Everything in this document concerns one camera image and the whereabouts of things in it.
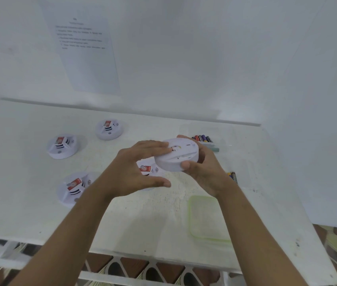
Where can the person's right hand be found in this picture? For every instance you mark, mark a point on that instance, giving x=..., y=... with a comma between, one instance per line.
x=213, y=175

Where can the person's left hand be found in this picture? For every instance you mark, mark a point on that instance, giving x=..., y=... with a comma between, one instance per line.
x=123, y=172

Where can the white round smoke detector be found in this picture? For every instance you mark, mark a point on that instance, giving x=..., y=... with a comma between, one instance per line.
x=61, y=153
x=67, y=199
x=170, y=166
x=108, y=134
x=149, y=169

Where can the clear battery container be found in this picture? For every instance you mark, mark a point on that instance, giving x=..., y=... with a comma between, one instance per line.
x=226, y=134

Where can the large green-rimmed clear lid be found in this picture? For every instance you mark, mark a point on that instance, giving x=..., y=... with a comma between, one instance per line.
x=205, y=220

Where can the person's left forearm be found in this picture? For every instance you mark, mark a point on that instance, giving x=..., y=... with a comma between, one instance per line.
x=64, y=238

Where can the person's right forearm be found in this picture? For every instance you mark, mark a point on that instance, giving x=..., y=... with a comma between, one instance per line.
x=258, y=241

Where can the printed white paper sheet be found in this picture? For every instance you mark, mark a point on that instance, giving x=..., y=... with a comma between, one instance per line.
x=91, y=68

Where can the white metal table frame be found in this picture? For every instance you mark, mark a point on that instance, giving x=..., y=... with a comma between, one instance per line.
x=126, y=278

